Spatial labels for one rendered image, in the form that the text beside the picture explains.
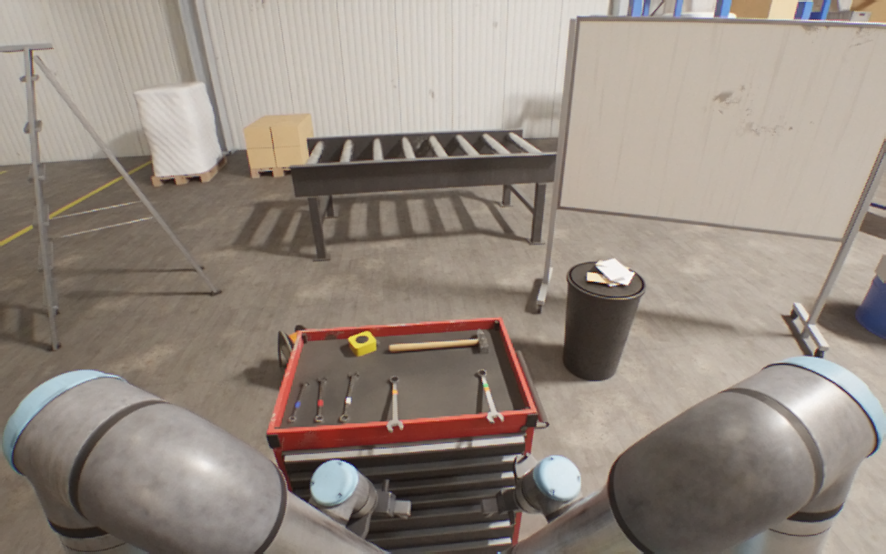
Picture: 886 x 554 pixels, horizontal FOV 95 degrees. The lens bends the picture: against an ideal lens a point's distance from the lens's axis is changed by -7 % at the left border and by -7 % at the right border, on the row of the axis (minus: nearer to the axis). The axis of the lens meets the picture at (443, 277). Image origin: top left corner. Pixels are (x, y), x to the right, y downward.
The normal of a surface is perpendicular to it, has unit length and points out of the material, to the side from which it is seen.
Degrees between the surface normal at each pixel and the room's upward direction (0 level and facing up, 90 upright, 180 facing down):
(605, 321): 94
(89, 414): 5
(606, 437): 0
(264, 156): 90
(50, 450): 45
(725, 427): 28
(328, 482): 20
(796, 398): 5
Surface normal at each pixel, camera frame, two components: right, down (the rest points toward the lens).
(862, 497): -0.01, -0.87
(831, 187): -0.32, 0.46
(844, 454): 0.38, 0.03
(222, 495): 0.69, -0.32
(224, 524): 0.66, 0.01
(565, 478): 0.13, -0.68
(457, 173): 0.14, 0.48
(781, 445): 0.00, -0.48
